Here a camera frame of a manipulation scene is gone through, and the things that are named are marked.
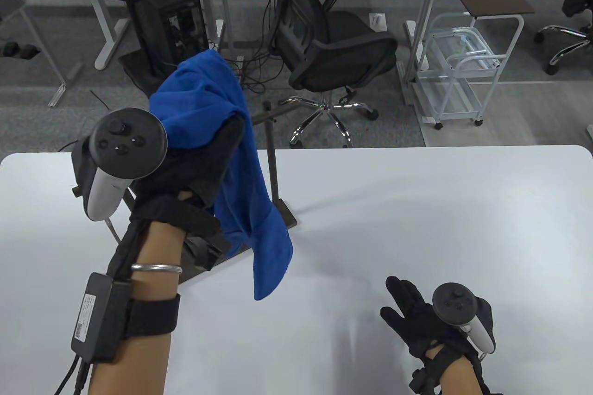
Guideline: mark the person's right hand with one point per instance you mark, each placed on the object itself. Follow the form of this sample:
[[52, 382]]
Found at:
[[412, 321]]

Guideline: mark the person's left hand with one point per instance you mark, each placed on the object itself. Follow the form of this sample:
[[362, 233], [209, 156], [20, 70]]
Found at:
[[194, 168]]

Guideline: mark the dark wooden rack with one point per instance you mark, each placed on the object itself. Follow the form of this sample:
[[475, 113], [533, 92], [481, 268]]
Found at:
[[273, 172]]

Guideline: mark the blue cloth towel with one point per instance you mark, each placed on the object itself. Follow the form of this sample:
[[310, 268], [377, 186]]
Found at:
[[208, 89]]

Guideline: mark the person's left forearm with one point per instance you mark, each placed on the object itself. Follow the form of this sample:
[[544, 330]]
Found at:
[[134, 367]]

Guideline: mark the person's right forearm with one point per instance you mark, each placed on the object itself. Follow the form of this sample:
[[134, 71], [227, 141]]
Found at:
[[456, 376]]

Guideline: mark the white desktop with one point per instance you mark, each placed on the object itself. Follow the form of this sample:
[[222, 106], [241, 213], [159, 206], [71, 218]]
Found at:
[[417, 205]]

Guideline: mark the grey handheld controller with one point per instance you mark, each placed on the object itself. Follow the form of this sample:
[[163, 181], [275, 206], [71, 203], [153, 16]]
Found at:
[[454, 302], [125, 140]]

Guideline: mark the grey power strip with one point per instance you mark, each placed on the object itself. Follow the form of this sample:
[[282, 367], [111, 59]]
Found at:
[[240, 61]]

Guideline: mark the white desk leg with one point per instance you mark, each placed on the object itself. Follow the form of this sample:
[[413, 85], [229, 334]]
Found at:
[[111, 45]]

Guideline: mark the black mesh office chair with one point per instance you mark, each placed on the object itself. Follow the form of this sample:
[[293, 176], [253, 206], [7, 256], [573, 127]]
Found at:
[[343, 47]]

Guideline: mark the black dumbbell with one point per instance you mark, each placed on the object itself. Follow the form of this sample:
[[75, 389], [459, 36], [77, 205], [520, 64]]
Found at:
[[9, 48], [28, 51]]

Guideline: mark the white floor paper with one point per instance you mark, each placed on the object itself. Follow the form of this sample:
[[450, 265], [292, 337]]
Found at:
[[377, 21]]

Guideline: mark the aluminium frame leg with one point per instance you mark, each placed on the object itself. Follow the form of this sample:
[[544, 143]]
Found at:
[[58, 93]]

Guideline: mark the aluminium frame post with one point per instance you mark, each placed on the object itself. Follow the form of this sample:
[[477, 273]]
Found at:
[[428, 6]]

